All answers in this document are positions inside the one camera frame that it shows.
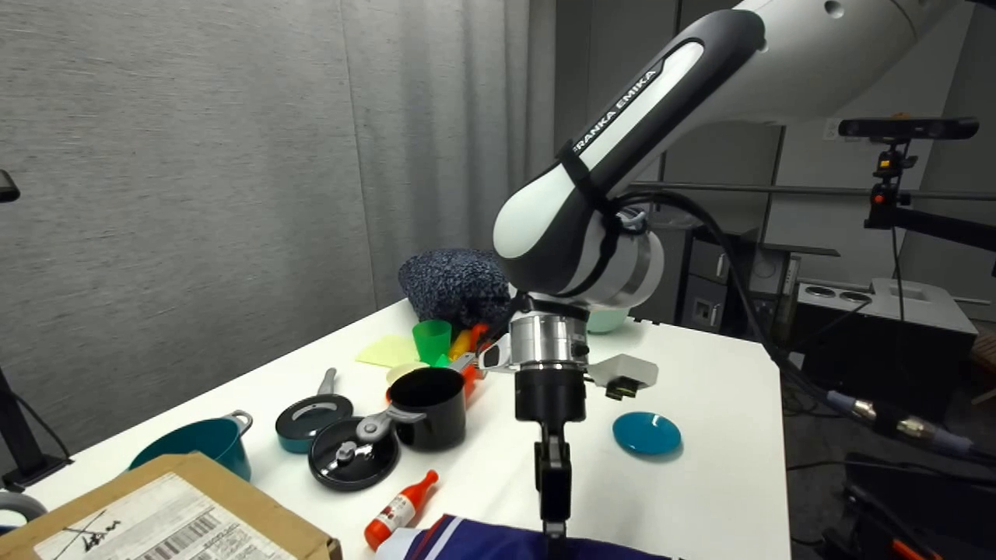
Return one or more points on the black mug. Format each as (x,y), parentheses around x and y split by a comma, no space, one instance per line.
(428,409)

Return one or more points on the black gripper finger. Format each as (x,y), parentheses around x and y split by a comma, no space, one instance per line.
(543,486)
(561,478)

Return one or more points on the dark teal small pan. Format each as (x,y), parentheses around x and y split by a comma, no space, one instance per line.
(306,419)

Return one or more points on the green plastic cup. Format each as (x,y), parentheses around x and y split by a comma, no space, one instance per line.
(433,339)

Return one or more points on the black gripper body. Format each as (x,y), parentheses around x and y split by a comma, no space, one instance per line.
(547,359)

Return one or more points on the large cardboard shipping box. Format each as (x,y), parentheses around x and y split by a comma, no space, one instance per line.
(173,508)

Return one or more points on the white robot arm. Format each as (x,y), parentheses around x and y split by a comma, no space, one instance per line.
(567,239)

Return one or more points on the blue cloth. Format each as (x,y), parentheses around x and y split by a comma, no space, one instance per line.
(470,539)

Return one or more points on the black pan lid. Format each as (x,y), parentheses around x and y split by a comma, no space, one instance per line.
(342,461)

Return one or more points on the camera on boom stand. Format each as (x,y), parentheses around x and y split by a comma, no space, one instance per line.
(889,206)

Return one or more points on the yellow-green plastic plate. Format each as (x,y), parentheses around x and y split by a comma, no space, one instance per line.
(392,357)

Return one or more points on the orange toy items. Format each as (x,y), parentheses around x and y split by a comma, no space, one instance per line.
(464,357)

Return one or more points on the grey equipment cabinet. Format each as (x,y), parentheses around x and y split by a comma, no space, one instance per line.
(889,342)

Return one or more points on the orange toy bottle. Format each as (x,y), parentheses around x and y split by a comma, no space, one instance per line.
(399,510)

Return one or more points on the teal round plate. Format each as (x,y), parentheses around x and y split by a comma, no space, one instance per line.
(645,433)

